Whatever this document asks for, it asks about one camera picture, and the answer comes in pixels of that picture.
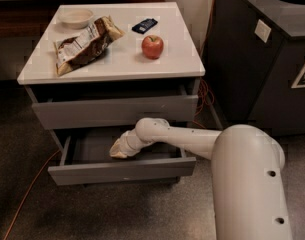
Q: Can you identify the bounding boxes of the brown white snack bag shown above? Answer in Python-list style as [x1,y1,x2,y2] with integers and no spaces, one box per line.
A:
[55,16,125,76]

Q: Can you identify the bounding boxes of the black trash bin cabinet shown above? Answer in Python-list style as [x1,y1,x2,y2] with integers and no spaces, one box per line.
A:
[203,0,305,136]

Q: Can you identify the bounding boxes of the grey top drawer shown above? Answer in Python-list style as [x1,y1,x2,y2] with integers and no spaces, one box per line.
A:
[32,86,198,129]

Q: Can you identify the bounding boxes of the grey drawer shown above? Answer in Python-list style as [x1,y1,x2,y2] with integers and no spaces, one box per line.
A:
[32,86,198,129]
[48,127,196,185]

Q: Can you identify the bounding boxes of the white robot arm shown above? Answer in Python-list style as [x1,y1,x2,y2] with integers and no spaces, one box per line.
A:
[109,118,293,240]

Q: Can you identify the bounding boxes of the framed sign on bin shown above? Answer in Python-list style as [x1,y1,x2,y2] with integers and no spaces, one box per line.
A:
[290,53,305,90]

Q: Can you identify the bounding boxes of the white label on bin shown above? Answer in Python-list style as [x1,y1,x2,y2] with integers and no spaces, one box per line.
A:
[254,20,271,43]

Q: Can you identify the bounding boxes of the orange extension cable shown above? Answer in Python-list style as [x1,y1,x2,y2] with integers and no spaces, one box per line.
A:
[1,0,226,240]

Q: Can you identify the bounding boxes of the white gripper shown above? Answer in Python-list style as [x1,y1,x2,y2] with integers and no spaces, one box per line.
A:
[109,130,152,159]

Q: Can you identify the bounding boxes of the dark wooden bench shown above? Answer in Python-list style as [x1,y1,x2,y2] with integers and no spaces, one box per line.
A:
[0,0,165,38]

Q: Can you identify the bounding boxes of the red apple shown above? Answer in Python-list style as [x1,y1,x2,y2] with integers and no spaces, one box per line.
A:
[141,35,164,59]

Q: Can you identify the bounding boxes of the grey drawer cabinet white top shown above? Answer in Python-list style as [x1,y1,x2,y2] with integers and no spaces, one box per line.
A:
[17,2,206,189]

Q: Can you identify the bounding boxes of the white bowl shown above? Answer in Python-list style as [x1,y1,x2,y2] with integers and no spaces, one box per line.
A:
[58,9,94,29]

